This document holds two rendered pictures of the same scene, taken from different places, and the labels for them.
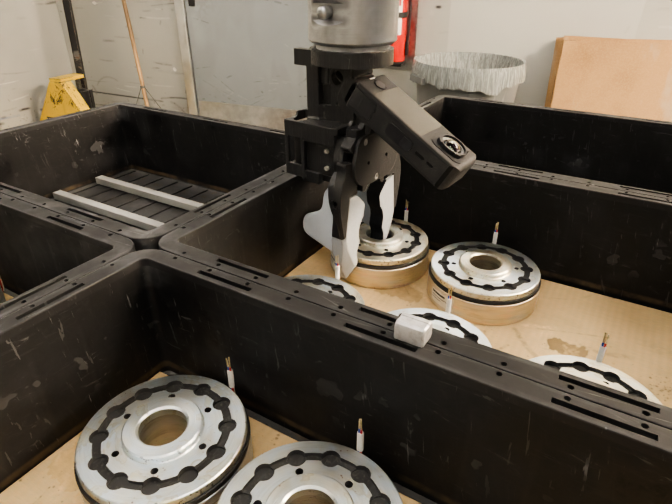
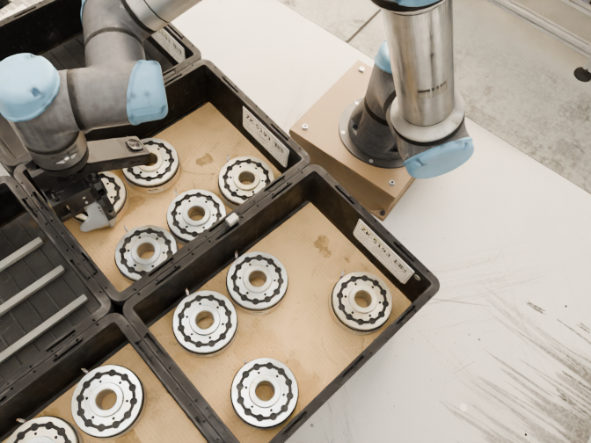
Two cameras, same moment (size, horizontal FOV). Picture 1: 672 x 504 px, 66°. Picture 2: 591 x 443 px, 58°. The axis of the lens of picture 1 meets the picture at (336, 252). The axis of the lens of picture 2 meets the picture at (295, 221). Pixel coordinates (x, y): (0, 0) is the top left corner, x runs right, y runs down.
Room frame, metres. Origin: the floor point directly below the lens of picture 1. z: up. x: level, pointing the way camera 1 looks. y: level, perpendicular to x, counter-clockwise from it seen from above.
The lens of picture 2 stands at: (0.09, 0.31, 1.70)
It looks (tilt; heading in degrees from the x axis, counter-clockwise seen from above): 63 degrees down; 276
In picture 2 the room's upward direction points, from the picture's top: 12 degrees clockwise
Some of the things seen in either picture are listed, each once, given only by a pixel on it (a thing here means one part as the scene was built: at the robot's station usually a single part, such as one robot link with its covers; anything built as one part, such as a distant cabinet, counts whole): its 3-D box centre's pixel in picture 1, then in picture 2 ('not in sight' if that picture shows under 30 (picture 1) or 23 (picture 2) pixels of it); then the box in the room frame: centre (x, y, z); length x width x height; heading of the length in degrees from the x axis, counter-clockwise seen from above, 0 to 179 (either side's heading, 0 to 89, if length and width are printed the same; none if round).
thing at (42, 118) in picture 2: not in sight; (39, 104); (0.47, -0.02, 1.15); 0.09 x 0.08 x 0.11; 30
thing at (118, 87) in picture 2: not in sight; (119, 84); (0.39, -0.08, 1.15); 0.11 x 0.11 x 0.08; 30
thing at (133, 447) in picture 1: (163, 428); (204, 320); (0.22, 0.11, 0.86); 0.05 x 0.05 x 0.01
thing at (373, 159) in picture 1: (344, 116); (68, 175); (0.47, -0.01, 0.99); 0.09 x 0.08 x 0.12; 53
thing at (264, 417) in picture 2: not in sight; (265, 391); (0.10, 0.18, 0.86); 0.10 x 0.10 x 0.01
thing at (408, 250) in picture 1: (379, 239); (95, 195); (0.48, -0.05, 0.86); 0.10 x 0.10 x 0.01
